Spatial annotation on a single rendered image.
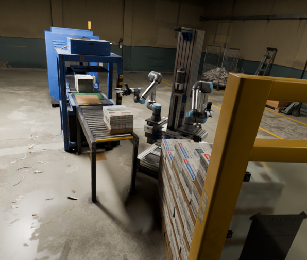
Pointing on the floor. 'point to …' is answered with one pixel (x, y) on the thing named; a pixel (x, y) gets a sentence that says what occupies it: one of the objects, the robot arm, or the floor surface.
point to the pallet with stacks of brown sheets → (278, 105)
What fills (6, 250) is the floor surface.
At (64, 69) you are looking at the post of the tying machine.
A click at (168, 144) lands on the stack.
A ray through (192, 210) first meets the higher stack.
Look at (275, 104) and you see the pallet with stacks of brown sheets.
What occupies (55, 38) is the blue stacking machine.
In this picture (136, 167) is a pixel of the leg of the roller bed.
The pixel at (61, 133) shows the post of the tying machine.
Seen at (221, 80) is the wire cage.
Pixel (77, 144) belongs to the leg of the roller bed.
